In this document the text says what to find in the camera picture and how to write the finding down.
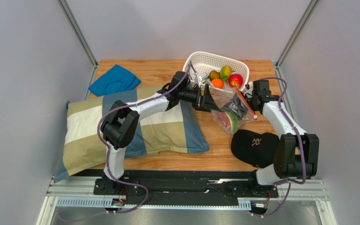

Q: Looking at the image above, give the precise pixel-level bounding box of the fake orange fruit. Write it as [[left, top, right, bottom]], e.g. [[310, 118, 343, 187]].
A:
[[211, 78, 224, 89]]

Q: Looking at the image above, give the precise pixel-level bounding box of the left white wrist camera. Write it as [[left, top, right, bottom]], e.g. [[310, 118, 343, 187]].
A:
[[195, 72, 209, 86]]

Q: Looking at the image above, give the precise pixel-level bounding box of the fake red apple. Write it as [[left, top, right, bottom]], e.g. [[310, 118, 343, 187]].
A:
[[228, 74, 244, 88]]

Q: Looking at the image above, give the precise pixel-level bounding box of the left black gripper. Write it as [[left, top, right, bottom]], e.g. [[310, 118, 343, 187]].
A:
[[179, 85, 219, 113]]

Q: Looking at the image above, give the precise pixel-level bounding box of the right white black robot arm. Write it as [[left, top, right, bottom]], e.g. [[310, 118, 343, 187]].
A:
[[215, 78, 319, 186]]

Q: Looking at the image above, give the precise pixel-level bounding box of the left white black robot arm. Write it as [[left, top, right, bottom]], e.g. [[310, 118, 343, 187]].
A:
[[97, 71, 219, 182]]

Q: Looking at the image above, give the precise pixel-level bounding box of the blue folded cloth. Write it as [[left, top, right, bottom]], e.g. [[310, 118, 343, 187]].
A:
[[88, 64, 141, 97]]

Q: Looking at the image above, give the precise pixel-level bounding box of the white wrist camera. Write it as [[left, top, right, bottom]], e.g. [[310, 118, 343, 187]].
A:
[[195, 72, 209, 86], [244, 81, 253, 95]]

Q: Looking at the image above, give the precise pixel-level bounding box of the aluminium frame post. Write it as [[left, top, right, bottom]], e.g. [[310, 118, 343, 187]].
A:
[[275, 0, 320, 69], [57, 0, 98, 68]]

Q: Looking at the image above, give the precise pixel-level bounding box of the white perforated plastic basket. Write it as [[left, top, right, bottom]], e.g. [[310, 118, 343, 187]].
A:
[[182, 51, 250, 92]]

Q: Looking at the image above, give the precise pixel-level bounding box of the fake watermelon slice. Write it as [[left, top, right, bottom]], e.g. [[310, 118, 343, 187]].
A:
[[216, 112, 238, 135]]

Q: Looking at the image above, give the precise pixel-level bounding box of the black baseball cap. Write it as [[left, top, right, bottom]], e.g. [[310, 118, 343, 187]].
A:
[[231, 129, 279, 168]]

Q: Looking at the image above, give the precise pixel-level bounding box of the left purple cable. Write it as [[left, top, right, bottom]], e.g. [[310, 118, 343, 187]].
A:
[[97, 60, 198, 215]]

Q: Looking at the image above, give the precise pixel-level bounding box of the aluminium slotted rail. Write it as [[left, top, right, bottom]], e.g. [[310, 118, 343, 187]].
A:
[[55, 197, 252, 210]]

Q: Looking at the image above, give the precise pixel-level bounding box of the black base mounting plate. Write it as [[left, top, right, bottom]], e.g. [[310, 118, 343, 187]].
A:
[[70, 169, 280, 207]]

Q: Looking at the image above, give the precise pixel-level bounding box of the checked blue beige pillow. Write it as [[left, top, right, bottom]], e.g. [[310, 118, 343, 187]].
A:
[[53, 85, 210, 183]]

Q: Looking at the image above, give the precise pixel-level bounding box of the right aluminium frame post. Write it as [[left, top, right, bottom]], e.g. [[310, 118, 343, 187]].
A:
[[275, 0, 320, 69]]

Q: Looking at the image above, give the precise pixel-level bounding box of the fake yellow green fruit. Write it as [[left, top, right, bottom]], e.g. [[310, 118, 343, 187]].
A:
[[219, 65, 232, 82]]

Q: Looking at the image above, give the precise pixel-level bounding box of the clear orange zip bag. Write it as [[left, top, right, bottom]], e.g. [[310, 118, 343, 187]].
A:
[[211, 88, 258, 135]]

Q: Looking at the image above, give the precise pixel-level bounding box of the left aluminium frame post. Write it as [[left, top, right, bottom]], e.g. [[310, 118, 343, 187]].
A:
[[57, 0, 98, 68]]

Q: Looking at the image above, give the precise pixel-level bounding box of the fake brown potato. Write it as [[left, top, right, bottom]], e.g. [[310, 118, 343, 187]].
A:
[[209, 70, 220, 80]]

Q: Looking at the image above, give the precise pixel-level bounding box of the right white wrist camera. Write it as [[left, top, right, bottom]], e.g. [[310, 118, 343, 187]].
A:
[[244, 81, 253, 95]]

